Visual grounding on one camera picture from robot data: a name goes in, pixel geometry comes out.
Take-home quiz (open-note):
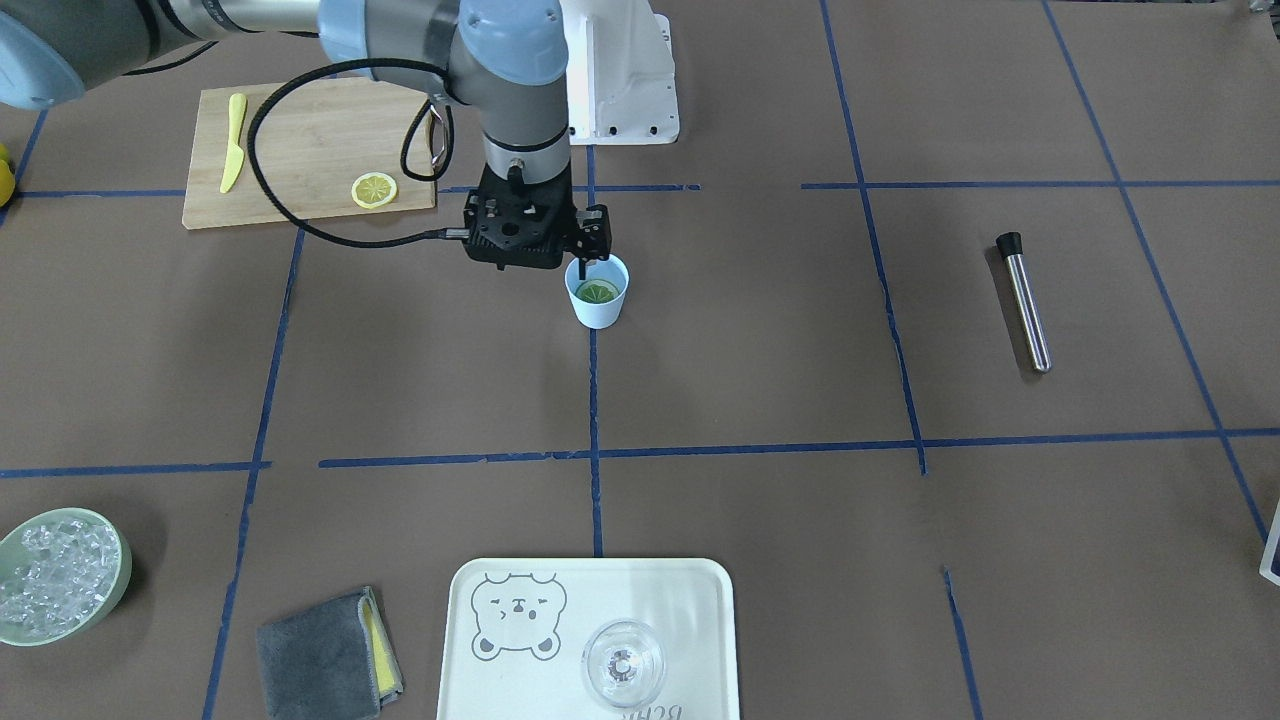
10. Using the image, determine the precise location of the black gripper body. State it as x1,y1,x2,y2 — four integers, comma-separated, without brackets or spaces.
462,165,611,270

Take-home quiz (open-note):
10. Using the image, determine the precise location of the steel muddler with black tip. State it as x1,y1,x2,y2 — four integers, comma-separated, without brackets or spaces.
995,231,1053,374

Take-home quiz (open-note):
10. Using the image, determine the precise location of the yellow lemon slice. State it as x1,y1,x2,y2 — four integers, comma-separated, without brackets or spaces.
573,278,622,304

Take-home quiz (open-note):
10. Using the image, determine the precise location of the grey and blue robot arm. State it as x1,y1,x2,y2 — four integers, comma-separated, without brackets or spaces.
1,1,612,272

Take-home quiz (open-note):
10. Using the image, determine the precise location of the light blue cup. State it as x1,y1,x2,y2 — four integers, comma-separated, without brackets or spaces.
564,254,630,331

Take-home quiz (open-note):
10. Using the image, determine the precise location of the yellow lemon at table edge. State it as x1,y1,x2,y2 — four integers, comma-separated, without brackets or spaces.
0,143,17,209

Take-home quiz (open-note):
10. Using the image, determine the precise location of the wooden cutting board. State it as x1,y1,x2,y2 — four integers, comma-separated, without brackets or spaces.
182,77,436,231

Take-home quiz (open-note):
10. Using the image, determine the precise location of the yellow plastic knife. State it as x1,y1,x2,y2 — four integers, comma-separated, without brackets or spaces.
219,92,248,193

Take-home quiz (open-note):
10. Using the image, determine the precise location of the cream tray with bear print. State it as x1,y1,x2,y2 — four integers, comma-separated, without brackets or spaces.
436,559,741,719

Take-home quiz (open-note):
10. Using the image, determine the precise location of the clear glass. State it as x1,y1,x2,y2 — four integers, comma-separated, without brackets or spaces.
581,619,667,711

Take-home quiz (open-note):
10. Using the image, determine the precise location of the grey and yellow cloth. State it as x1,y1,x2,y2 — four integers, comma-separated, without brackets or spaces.
256,585,404,719

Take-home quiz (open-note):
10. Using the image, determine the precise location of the green bowl of ice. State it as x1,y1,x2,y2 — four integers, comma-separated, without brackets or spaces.
1,507,133,647

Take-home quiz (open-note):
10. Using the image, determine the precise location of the white box at edge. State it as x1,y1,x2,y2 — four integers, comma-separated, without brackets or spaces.
1258,503,1280,585

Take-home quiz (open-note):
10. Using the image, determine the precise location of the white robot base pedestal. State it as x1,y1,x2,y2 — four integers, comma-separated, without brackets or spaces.
561,1,681,146

